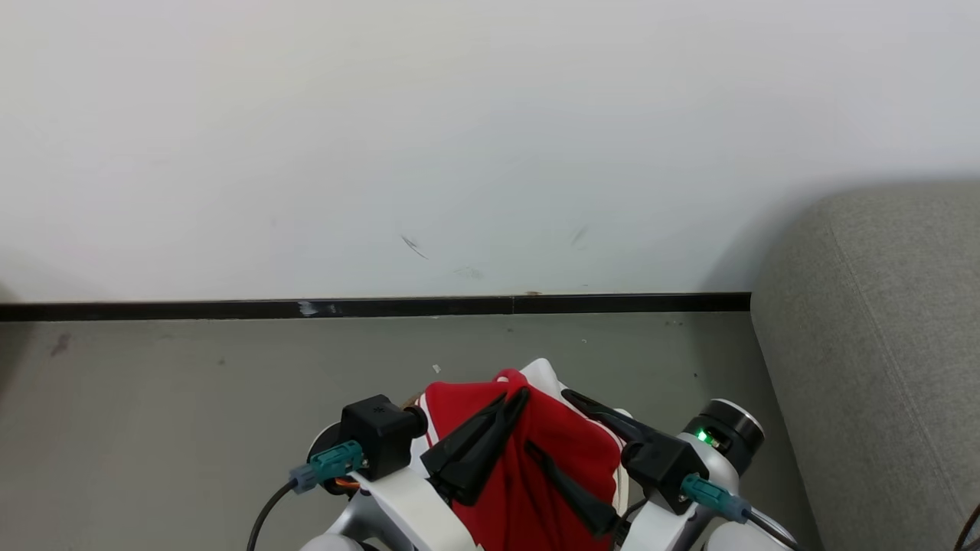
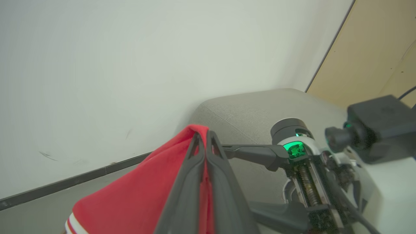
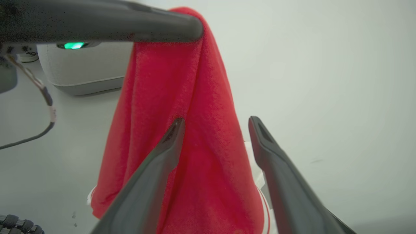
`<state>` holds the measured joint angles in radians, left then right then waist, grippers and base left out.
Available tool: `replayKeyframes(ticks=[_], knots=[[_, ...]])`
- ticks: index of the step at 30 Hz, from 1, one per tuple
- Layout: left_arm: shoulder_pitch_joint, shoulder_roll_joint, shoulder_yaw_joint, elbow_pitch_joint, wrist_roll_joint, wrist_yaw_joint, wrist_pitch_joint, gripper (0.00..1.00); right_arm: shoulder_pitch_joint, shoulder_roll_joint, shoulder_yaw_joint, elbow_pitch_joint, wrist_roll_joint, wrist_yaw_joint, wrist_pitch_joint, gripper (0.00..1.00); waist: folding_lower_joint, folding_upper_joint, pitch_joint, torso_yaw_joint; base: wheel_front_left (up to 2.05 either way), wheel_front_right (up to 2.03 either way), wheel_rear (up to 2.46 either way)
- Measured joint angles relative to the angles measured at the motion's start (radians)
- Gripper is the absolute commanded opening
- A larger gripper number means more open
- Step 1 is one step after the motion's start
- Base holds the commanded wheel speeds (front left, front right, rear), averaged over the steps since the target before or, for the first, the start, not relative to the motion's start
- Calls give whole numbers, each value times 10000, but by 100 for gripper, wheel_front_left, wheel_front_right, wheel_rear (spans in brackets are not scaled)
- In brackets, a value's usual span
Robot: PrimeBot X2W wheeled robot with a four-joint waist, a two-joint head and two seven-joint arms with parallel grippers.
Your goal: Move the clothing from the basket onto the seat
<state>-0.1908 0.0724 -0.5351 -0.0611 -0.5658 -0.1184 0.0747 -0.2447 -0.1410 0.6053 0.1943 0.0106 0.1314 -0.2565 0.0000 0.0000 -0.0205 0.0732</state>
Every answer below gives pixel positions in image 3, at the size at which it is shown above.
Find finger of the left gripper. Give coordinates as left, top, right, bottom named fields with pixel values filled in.
left=0, top=0, right=204, bottom=43

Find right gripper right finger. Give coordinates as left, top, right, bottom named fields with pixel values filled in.
left=248, top=116, right=357, bottom=234

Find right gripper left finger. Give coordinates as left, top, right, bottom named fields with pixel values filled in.
left=91, top=118, right=186, bottom=234

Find red shorts white side panels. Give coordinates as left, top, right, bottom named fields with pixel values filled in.
left=87, top=6, right=277, bottom=234

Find white rounded object dark rim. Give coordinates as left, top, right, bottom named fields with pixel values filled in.
left=16, top=51, right=39, bottom=63

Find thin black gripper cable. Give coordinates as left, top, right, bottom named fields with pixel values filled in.
left=0, top=55, right=56, bottom=150

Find black corrugated cable conduit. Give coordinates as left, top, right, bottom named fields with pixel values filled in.
left=0, top=214, right=45, bottom=234

